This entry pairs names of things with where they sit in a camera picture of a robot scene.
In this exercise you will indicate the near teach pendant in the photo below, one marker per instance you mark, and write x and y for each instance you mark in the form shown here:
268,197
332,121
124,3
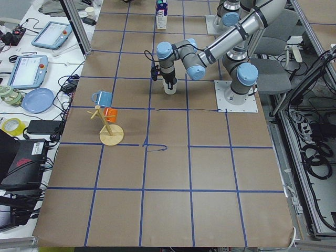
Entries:
28,72

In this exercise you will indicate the aluminium frame post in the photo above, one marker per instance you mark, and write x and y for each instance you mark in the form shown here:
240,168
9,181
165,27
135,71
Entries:
77,26

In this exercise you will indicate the black electronics box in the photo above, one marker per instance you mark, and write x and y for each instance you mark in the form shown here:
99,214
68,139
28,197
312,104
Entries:
21,163

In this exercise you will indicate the orange mug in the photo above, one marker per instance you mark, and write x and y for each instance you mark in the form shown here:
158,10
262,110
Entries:
110,114

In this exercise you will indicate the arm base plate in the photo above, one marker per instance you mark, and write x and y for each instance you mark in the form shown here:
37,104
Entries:
228,101
215,25

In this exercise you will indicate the grey office chair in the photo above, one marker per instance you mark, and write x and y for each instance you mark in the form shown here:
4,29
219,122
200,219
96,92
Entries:
273,79

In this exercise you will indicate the paper cup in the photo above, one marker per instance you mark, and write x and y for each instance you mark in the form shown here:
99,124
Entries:
90,11

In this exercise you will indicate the yellow tape roll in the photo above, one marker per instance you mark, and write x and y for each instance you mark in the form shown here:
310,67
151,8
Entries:
13,126

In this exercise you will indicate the blue mug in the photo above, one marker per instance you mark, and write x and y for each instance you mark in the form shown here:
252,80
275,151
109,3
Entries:
102,98

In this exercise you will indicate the white HOME mug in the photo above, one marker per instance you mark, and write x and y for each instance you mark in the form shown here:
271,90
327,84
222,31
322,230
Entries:
170,91

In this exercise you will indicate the wooden mug tree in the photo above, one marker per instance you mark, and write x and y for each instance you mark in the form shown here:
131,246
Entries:
110,134

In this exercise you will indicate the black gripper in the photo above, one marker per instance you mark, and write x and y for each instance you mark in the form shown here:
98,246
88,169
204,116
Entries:
168,78

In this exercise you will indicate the blue milk carton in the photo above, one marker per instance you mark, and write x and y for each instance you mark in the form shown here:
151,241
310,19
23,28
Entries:
161,8

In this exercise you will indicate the teach pendant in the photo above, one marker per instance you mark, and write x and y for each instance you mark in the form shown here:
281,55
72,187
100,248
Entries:
52,36
28,72

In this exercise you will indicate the green tape rolls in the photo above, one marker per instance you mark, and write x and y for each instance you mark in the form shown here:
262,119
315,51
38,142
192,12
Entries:
11,96

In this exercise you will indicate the black scissors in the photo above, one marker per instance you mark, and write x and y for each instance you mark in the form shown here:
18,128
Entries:
12,58

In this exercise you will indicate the far teach pendant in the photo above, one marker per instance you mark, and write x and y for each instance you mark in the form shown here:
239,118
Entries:
52,36

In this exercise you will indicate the blue plate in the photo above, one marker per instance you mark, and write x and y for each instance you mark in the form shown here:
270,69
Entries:
38,100

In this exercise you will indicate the black power adapter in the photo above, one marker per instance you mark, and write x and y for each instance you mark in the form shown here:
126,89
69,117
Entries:
43,126

